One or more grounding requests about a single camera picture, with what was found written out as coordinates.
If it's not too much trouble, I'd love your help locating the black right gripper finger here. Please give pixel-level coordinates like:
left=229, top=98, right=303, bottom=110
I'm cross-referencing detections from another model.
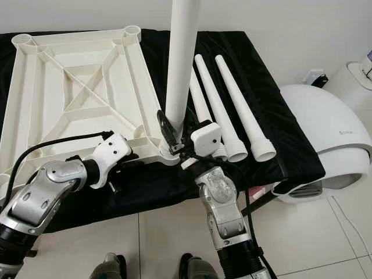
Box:
left=156, top=109, right=178, bottom=146

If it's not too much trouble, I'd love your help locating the white ribbed plastic table top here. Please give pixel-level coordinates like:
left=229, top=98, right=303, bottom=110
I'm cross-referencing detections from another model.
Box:
left=0, top=24, right=181, bottom=192

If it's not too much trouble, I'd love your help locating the small pink object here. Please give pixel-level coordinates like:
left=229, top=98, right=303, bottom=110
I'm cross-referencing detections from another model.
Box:
left=247, top=185, right=265, bottom=198

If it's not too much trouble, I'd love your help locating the black metal bench leg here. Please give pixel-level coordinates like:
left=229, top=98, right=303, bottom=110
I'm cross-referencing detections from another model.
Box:
left=251, top=191, right=277, bottom=214

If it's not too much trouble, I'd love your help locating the silver robot left leg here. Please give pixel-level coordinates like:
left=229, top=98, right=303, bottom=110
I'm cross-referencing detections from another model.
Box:
left=93, top=253, right=123, bottom=279

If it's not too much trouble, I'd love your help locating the silver robot leg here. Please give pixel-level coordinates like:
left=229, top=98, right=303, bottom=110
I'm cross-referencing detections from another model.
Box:
left=93, top=253, right=123, bottom=279
left=179, top=253, right=219, bottom=279

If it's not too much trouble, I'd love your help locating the black quilted bench cover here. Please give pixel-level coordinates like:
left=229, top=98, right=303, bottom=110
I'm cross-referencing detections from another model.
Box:
left=0, top=29, right=326, bottom=233

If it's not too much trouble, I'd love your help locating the silver robot right leg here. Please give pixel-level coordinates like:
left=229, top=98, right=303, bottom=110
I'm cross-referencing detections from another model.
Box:
left=179, top=253, right=219, bottom=279

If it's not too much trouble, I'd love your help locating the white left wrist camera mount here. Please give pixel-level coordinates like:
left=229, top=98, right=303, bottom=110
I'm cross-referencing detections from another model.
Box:
left=91, top=133, right=133, bottom=189

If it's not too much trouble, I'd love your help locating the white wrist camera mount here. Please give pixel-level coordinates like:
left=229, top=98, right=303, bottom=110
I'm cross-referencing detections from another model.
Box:
left=91, top=133, right=133, bottom=189
left=180, top=119, right=223, bottom=170

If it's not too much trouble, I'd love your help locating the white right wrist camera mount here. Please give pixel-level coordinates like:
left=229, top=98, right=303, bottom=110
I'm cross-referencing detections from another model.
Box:
left=180, top=119, right=223, bottom=170

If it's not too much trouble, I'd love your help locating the wall socket with black plug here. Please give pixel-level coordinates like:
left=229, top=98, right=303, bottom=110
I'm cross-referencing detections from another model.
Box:
left=305, top=70, right=326, bottom=87

